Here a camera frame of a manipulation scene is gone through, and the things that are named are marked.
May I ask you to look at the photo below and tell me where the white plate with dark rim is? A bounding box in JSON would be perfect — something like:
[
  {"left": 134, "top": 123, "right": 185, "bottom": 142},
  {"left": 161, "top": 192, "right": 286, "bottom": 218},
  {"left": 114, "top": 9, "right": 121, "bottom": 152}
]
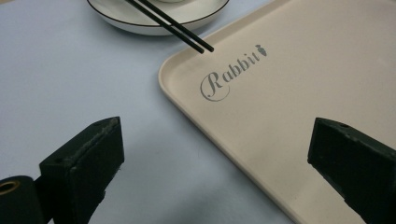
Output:
[{"left": 86, "top": 0, "right": 231, "bottom": 36}]

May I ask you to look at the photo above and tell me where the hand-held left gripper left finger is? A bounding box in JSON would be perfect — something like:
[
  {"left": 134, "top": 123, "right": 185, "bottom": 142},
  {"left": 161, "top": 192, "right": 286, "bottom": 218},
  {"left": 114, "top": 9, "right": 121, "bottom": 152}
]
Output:
[{"left": 38, "top": 116, "right": 125, "bottom": 224}]

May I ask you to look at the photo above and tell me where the black chopstick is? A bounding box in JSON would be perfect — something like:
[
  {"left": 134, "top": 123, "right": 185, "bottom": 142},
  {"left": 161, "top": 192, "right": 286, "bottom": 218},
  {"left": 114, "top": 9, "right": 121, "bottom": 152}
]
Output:
[
  {"left": 137, "top": 0, "right": 215, "bottom": 53},
  {"left": 125, "top": 0, "right": 205, "bottom": 55}
]

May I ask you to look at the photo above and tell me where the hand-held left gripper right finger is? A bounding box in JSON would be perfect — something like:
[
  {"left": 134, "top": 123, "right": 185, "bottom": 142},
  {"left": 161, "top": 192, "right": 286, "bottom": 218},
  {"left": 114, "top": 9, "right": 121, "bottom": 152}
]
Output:
[{"left": 307, "top": 117, "right": 396, "bottom": 224}]

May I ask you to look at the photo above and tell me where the beige plastic tray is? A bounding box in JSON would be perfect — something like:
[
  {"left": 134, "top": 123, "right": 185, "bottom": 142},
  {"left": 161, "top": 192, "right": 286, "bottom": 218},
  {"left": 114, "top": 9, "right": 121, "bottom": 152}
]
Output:
[{"left": 158, "top": 0, "right": 396, "bottom": 224}]

